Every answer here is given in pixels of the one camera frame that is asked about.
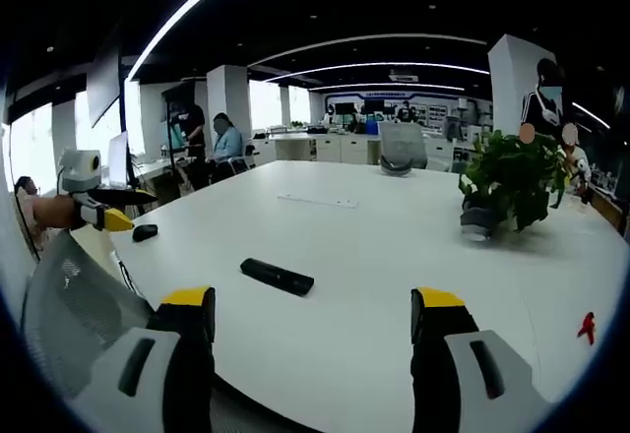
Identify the person's left hand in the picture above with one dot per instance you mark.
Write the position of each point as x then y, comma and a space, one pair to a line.
56, 211

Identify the black remote control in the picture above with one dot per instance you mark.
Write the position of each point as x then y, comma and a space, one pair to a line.
276, 277

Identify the white low cabinet row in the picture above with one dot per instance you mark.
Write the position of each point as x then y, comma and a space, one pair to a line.
325, 147

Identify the black computer mouse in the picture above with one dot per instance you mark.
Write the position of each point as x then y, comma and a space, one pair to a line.
145, 232

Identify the white computer monitor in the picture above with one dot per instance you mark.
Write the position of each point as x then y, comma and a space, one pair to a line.
118, 160

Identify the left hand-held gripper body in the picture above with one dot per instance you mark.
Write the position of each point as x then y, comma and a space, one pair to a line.
79, 172

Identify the grey mesh office chair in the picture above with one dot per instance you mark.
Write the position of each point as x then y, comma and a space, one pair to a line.
74, 315

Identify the green potted plant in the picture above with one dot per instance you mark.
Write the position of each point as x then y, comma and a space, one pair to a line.
514, 177

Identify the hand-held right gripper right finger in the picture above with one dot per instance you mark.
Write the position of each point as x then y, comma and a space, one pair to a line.
443, 354

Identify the grey plant pot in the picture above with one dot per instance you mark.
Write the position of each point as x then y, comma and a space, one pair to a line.
476, 221

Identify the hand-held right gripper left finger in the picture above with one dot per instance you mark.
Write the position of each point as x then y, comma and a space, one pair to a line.
172, 354

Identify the hanging dark display screen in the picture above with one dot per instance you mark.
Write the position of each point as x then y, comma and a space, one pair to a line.
103, 86

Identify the small red object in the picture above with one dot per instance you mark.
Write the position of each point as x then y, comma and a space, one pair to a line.
587, 326

